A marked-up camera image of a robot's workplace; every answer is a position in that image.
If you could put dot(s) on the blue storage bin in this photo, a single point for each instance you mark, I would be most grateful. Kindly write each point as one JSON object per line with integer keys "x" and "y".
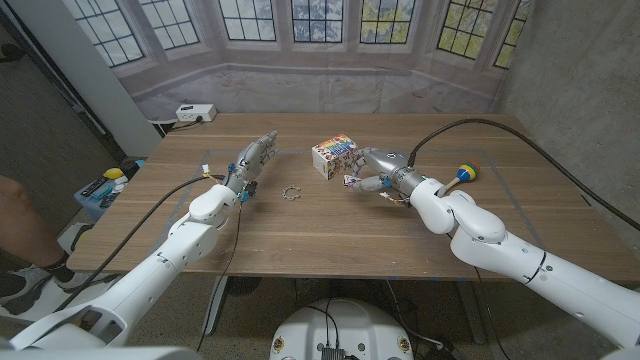
{"x": 92, "y": 202}

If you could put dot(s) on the printed window backdrop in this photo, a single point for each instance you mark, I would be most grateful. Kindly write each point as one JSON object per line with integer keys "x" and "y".
{"x": 320, "y": 85}

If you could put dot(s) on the grey table leg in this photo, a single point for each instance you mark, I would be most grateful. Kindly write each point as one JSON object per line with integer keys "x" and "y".
{"x": 215, "y": 305}
{"x": 471, "y": 312}

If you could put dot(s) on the colourful striped wooden maraca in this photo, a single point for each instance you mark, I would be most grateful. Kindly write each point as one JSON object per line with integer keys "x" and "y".
{"x": 467, "y": 171}

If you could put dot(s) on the white power strip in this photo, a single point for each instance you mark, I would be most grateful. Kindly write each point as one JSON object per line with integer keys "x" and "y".
{"x": 196, "y": 112}

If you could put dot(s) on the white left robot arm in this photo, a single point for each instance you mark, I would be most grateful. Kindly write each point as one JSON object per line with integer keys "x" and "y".
{"x": 155, "y": 270}

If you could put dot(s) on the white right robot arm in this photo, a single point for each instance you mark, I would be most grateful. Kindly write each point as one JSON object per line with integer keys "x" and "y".
{"x": 500, "y": 245}

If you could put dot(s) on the red and white matchbox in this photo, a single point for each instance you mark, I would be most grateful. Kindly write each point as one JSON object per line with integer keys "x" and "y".
{"x": 349, "y": 180}

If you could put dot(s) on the black remote control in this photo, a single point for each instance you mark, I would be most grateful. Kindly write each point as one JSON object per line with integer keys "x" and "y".
{"x": 94, "y": 186}

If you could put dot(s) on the yellow round object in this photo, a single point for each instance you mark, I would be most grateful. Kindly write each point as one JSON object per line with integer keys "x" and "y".
{"x": 113, "y": 173}

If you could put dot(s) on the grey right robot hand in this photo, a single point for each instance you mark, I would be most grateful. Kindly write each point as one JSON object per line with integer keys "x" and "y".
{"x": 387, "y": 165}

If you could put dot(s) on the person's bare leg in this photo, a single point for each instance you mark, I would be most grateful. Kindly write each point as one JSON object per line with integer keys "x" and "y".
{"x": 22, "y": 225}

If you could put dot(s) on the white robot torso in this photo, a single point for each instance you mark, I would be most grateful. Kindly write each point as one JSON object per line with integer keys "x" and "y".
{"x": 345, "y": 325}

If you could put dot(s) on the grey and black sneaker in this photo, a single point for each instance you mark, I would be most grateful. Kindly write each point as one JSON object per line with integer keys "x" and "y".
{"x": 30, "y": 287}

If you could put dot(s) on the colourful printed cardboard box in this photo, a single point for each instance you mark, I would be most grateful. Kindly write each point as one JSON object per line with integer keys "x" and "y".
{"x": 332, "y": 156}

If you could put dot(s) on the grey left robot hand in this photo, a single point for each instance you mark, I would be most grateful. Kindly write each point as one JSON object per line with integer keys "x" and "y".
{"x": 250, "y": 160}

